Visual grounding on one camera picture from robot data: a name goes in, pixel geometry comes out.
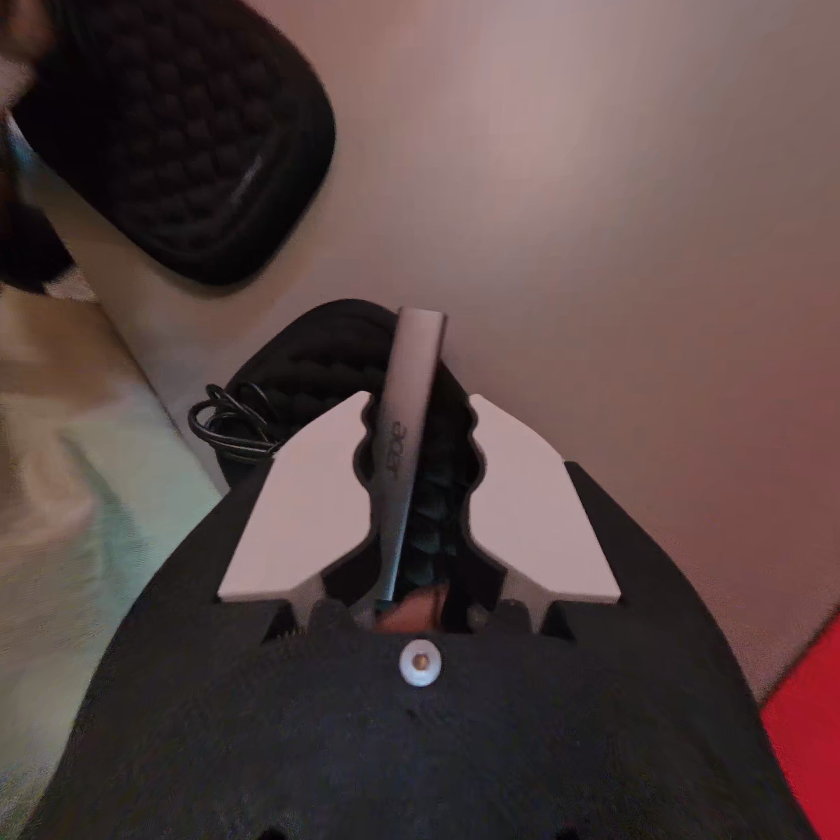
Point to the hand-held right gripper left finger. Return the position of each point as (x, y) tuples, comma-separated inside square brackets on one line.
[(308, 499)]

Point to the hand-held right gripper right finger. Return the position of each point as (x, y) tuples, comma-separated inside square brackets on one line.
[(538, 518)]

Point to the black padded case half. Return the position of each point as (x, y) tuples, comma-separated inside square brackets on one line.
[(328, 364), (177, 144)]

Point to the person's beige clothing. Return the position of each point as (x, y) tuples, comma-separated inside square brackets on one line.
[(79, 525)]

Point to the red plastic bin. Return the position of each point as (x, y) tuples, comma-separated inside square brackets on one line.
[(807, 722)]

